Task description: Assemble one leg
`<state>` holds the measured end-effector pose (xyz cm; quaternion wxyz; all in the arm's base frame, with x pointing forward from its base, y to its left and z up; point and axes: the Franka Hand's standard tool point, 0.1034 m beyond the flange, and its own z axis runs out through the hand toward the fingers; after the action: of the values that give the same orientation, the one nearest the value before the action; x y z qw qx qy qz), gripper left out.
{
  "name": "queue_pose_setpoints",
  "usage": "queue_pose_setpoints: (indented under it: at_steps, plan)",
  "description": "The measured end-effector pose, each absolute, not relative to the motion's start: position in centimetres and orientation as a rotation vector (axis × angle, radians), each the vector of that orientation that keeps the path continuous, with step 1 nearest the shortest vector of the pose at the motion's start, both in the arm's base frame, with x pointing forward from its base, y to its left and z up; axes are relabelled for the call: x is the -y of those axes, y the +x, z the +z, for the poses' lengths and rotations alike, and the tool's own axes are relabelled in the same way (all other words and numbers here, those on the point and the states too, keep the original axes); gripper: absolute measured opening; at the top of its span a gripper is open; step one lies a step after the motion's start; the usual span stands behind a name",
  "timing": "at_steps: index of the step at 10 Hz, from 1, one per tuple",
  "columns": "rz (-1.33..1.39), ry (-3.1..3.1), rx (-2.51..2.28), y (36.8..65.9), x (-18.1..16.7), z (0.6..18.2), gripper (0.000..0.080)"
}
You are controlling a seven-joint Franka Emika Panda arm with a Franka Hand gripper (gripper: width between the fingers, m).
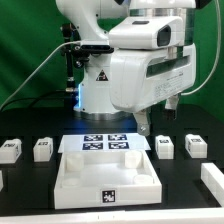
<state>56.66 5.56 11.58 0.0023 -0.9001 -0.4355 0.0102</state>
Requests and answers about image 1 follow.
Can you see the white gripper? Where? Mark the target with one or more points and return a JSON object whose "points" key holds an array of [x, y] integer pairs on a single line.
{"points": [[140, 78]]}

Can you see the white square tabletop tray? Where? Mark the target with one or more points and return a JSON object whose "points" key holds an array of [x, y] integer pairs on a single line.
{"points": [[101, 178]]}

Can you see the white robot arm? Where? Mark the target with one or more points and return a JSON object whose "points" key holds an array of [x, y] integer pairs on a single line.
{"points": [[93, 19]]}

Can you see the white obstacle block right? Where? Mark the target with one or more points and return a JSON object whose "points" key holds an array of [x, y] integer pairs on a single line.
{"points": [[213, 178]]}

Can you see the white sheet with markers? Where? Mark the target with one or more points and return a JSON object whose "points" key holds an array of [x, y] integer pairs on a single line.
{"points": [[115, 141]]}

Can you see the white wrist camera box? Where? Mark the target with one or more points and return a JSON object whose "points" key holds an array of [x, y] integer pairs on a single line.
{"points": [[147, 33]]}

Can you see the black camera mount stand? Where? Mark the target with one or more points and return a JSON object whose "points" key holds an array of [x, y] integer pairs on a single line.
{"points": [[75, 58]]}

